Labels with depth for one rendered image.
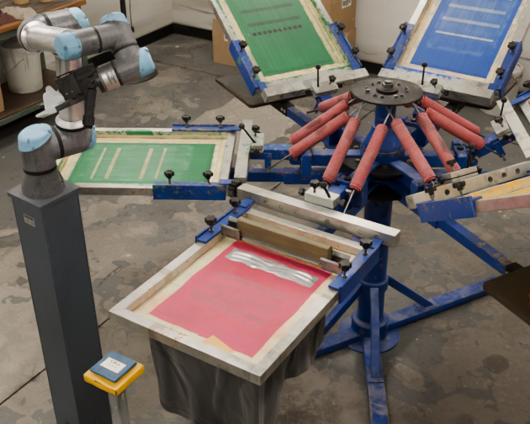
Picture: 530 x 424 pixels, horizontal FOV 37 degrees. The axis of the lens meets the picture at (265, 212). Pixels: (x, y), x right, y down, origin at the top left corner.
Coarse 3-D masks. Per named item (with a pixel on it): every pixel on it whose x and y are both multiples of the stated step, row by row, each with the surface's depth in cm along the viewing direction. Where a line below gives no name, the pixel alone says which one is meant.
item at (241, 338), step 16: (320, 272) 279; (272, 288) 271; (288, 288) 271; (304, 288) 271; (288, 304) 263; (224, 320) 256; (272, 320) 256; (208, 336) 249; (224, 336) 249; (240, 336) 249; (256, 336) 249; (256, 352) 242
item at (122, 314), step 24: (264, 216) 305; (216, 240) 294; (336, 240) 290; (168, 264) 277; (144, 288) 265; (120, 312) 254; (312, 312) 253; (168, 336) 244; (288, 336) 243; (216, 360) 236; (240, 360) 234; (264, 360) 234
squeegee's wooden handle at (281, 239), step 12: (240, 228) 291; (252, 228) 287; (264, 228) 284; (276, 228) 284; (264, 240) 287; (276, 240) 284; (288, 240) 280; (300, 240) 277; (312, 240) 277; (300, 252) 280; (312, 252) 277; (324, 252) 274
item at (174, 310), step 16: (224, 256) 288; (272, 256) 287; (208, 272) 279; (240, 272) 279; (256, 272) 279; (192, 288) 271; (160, 304) 264; (176, 304) 263; (192, 304) 263; (176, 320) 256; (192, 320) 256; (208, 320) 256
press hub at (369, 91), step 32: (384, 96) 324; (416, 96) 324; (352, 160) 341; (384, 160) 336; (384, 192) 337; (384, 224) 357; (384, 256) 367; (384, 288) 376; (352, 320) 390; (384, 320) 389
